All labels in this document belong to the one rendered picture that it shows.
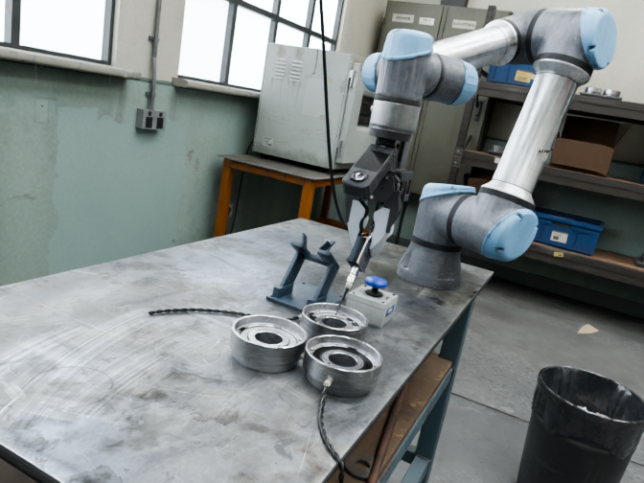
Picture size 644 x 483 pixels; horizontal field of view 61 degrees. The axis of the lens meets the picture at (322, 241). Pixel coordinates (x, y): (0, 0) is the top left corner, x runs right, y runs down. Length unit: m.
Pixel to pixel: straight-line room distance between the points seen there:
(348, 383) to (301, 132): 2.50
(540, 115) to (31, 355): 0.98
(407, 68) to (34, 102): 1.72
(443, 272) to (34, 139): 1.68
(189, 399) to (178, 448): 0.09
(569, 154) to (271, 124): 2.08
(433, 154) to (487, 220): 3.46
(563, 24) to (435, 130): 3.39
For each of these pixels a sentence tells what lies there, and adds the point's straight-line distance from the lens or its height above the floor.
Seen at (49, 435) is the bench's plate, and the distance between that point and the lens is 0.62.
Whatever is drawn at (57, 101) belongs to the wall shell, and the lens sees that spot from 2.42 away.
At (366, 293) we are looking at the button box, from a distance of 0.97.
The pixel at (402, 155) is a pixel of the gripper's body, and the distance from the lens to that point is 0.93.
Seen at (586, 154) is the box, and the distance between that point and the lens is 4.14.
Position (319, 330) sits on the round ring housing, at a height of 0.83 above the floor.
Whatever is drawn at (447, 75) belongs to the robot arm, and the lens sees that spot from 0.94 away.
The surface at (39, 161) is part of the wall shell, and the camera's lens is 2.41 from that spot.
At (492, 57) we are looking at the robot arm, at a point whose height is 1.31.
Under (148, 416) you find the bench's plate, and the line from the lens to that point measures 0.64.
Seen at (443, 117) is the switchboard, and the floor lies 1.21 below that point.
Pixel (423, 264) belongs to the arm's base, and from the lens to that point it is 1.24.
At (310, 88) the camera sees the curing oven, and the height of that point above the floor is 1.22.
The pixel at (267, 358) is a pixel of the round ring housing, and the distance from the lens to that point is 0.73.
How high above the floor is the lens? 1.15
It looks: 14 degrees down
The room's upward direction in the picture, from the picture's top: 10 degrees clockwise
